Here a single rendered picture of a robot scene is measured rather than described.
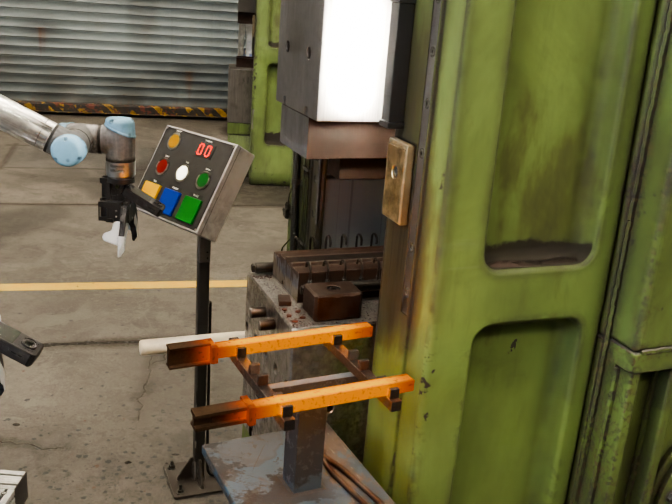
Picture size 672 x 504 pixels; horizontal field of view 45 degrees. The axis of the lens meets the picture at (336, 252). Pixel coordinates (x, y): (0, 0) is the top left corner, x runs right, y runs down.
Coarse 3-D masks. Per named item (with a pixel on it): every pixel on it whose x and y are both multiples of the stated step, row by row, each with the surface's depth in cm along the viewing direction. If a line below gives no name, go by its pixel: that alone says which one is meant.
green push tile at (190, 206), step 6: (186, 198) 235; (192, 198) 233; (186, 204) 234; (192, 204) 233; (198, 204) 231; (180, 210) 235; (186, 210) 233; (192, 210) 232; (198, 210) 231; (180, 216) 234; (186, 216) 232; (192, 216) 231; (186, 222) 232; (192, 222) 231
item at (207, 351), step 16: (256, 336) 164; (272, 336) 165; (288, 336) 166; (304, 336) 166; (320, 336) 168; (352, 336) 172; (368, 336) 174; (176, 352) 155; (192, 352) 157; (208, 352) 158; (224, 352) 159; (256, 352) 162; (176, 368) 155
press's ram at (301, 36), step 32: (288, 0) 192; (320, 0) 173; (352, 0) 173; (384, 0) 175; (288, 32) 193; (320, 32) 174; (352, 32) 175; (384, 32) 178; (288, 64) 194; (320, 64) 175; (352, 64) 177; (384, 64) 180; (288, 96) 195; (320, 96) 177; (352, 96) 180
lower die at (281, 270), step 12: (276, 252) 212; (288, 252) 213; (300, 252) 210; (312, 252) 211; (324, 252) 212; (336, 252) 212; (348, 252) 213; (360, 252) 211; (372, 252) 211; (276, 264) 211; (300, 264) 200; (312, 264) 201; (336, 264) 203; (348, 264) 203; (360, 264) 204; (372, 264) 205; (276, 276) 212; (288, 276) 202; (300, 276) 195; (312, 276) 196; (324, 276) 198; (336, 276) 199; (348, 276) 200; (372, 276) 203; (288, 288) 203; (300, 300) 197
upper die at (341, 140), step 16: (288, 112) 196; (288, 128) 196; (304, 128) 186; (320, 128) 185; (336, 128) 186; (352, 128) 188; (368, 128) 189; (384, 128) 191; (288, 144) 197; (304, 144) 186; (320, 144) 186; (336, 144) 188; (352, 144) 189; (368, 144) 191; (384, 144) 192
